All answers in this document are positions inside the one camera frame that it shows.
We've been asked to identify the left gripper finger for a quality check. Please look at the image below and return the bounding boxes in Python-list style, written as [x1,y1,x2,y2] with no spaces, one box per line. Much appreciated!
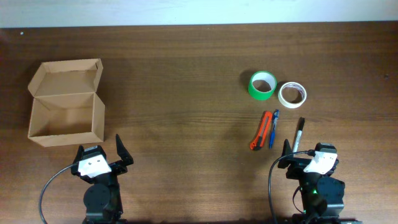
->
[73,145,85,164]
[116,134,134,165]

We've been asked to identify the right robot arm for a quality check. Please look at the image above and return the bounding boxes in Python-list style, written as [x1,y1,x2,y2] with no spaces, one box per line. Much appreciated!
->
[277,140,360,224]

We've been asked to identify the green tape roll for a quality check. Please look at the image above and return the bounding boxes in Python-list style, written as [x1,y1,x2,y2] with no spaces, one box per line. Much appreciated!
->
[248,71,277,101]

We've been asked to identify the beige masking tape roll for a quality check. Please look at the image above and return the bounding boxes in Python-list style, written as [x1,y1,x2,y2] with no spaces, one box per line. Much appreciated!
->
[278,82,307,109]

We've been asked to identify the black white marker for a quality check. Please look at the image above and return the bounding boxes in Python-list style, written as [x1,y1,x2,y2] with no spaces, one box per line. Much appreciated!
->
[292,117,305,152]

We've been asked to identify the brown cardboard box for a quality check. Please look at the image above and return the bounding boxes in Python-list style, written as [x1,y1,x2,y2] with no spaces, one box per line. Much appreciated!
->
[27,58,105,147]

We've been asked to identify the orange utility knife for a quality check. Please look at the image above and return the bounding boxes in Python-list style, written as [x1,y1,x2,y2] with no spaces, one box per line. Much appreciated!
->
[249,111,272,151]

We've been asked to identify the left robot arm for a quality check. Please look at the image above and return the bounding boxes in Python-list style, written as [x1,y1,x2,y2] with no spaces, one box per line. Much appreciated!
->
[71,135,134,224]

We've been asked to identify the blue pen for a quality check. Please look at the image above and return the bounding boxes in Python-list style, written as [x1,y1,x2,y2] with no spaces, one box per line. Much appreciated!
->
[269,110,279,149]

